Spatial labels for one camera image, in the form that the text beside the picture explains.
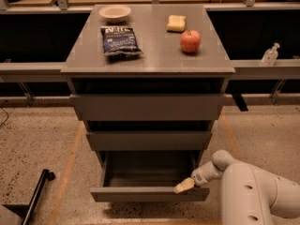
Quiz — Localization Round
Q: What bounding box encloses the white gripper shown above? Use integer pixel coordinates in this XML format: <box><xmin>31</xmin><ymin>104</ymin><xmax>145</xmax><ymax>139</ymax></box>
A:
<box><xmin>173</xmin><ymin>168</ymin><xmax>208</xmax><ymax>194</ymax></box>

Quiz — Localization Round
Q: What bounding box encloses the grey bottom drawer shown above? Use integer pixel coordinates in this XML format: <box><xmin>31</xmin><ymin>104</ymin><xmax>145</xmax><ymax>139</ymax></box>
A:
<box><xmin>90</xmin><ymin>150</ymin><xmax>209</xmax><ymax>203</ymax></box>

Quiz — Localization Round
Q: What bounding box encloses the grey drawer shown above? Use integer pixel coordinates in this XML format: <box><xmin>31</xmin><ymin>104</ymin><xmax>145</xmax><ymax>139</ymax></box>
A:
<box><xmin>86</xmin><ymin>131</ymin><xmax>212</xmax><ymax>151</ymax></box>
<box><xmin>70</xmin><ymin>94</ymin><xmax>225</xmax><ymax>121</ymax></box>
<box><xmin>90</xmin><ymin>150</ymin><xmax>209</xmax><ymax>203</ymax></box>

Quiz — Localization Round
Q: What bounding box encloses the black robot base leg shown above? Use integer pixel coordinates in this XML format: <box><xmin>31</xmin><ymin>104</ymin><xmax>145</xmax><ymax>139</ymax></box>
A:
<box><xmin>0</xmin><ymin>169</ymin><xmax>55</xmax><ymax>225</ymax></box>

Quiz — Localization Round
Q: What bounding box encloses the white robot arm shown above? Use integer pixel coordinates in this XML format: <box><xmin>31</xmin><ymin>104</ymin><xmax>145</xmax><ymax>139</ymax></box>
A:
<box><xmin>173</xmin><ymin>150</ymin><xmax>300</xmax><ymax>225</ymax></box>

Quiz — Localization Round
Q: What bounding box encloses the grey middle drawer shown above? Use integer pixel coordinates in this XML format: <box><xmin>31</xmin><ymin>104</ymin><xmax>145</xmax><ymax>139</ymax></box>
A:
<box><xmin>86</xmin><ymin>131</ymin><xmax>212</xmax><ymax>151</ymax></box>

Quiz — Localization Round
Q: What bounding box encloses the grey drawer cabinet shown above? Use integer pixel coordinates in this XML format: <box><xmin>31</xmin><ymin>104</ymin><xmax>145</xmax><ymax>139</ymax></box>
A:
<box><xmin>60</xmin><ymin>4</ymin><xmax>236</xmax><ymax>173</ymax></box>

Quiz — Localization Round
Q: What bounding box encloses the grey top drawer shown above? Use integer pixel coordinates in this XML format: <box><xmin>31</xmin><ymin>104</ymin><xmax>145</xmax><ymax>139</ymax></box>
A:
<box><xmin>70</xmin><ymin>94</ymin><xmax>225</xmax><ymax>121</ymax></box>

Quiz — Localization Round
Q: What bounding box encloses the red apple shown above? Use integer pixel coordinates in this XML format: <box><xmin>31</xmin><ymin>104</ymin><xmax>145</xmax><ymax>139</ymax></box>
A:
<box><xmin>180</xmin><ymin>30</ymin><xmax>201</xmax><ymax>53</ymax></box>

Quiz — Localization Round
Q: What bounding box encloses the clear sanitizer bottle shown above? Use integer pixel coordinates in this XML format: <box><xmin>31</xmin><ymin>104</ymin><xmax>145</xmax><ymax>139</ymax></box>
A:
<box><xmin>262</xmin><ymin>43</ymin><xmax>280</xmax><ymax>66</ymax></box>

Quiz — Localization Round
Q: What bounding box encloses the blue chip bag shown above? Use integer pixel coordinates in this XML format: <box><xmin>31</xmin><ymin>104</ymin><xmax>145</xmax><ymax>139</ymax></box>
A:
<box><xmin>100</xmin><ymin>26</ymin><xmax>143</xmax><ymax>56</ymax></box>

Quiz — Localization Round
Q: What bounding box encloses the yellow sponge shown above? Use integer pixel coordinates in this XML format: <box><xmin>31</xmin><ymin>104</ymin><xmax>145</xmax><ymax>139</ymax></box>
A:
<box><xmin>166</xmin><ymin>15</ymin><xmax>187</xmax><ymax>32</ymax></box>

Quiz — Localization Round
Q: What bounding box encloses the white bowl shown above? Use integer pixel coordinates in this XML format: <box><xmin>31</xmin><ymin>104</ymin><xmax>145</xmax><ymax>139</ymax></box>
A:
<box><xmin>98</xmin><ymin>5</ymin><xmax>131</xmax><ymax>23</ymax></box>

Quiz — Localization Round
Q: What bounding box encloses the black cable on floor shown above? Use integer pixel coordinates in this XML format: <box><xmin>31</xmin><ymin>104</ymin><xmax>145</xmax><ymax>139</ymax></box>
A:
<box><xmin>0</xmin><ymin>106</ymin><xmax>10</xmax><ymax>129</ymax></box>

